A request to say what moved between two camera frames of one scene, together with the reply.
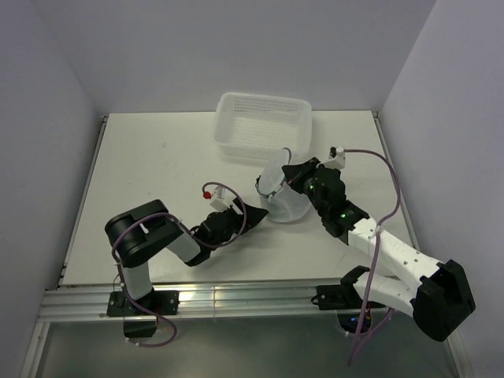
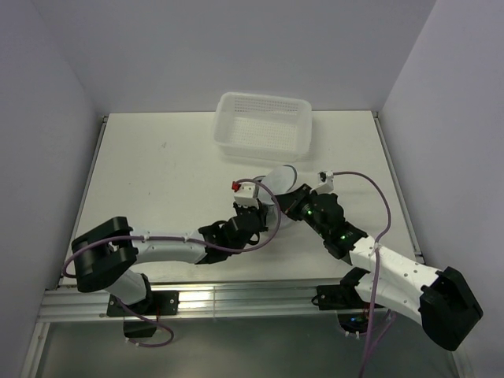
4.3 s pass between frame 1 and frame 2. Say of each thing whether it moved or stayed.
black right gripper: moved
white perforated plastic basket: stayed
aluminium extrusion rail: stayed
